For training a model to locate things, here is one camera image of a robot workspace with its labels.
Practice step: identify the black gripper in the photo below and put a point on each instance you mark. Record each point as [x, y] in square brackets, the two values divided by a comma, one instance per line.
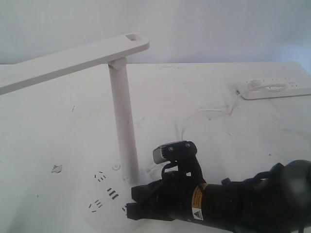
[166, 199]

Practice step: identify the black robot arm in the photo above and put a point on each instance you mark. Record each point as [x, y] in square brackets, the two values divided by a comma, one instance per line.
[275, 201]

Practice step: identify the white desk lamp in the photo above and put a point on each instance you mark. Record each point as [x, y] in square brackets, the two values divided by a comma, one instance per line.
[113, 52]

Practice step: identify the white power strip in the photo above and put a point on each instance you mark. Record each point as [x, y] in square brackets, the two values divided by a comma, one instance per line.
[274, 88]

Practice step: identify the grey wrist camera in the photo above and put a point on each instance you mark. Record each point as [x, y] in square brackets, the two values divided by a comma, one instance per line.
[178, 151]

